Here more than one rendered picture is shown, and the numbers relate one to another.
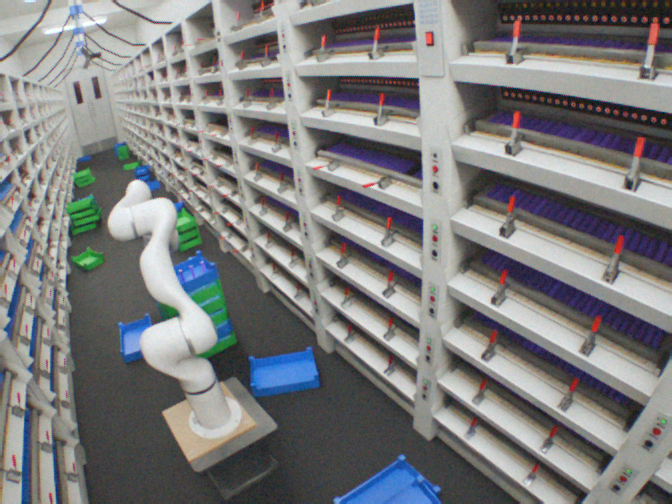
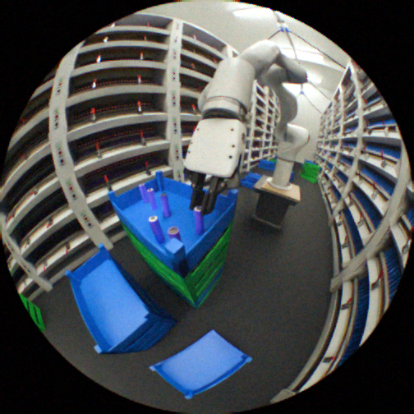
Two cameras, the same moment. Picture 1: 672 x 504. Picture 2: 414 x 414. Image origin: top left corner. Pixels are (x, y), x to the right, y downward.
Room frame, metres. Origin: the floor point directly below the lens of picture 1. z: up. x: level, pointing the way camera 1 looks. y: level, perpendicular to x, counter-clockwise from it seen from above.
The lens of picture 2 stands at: (1.57, 1.00, 0.60)
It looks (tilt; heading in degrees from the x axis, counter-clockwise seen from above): 35 degrees down; 253
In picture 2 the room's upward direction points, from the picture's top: straight up
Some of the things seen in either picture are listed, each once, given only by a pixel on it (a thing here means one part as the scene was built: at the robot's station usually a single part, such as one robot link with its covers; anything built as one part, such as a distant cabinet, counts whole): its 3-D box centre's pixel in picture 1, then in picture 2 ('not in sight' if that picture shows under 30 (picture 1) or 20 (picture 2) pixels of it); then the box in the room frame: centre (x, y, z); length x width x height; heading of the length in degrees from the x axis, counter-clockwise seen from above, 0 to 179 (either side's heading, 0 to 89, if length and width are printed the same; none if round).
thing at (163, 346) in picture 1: (176, 357); (293, 144); (0.84, 0.50, 0.60); 0.19 x 0.12 x 0.24; 116
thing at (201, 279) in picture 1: (182, 275); (164, 204); (1.60, 0.74, 0.44); 0.30 x 0.20 x 0.08; 129
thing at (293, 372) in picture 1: (283, 371); not in sight; (1.33, 0.29, 0.04); 0.30 x 0.20 x 0.08; 99
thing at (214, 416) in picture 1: (207, 400); (282, 172); (0.85, 0.46, 0.39); 0.19 x 0.19 x 0.18
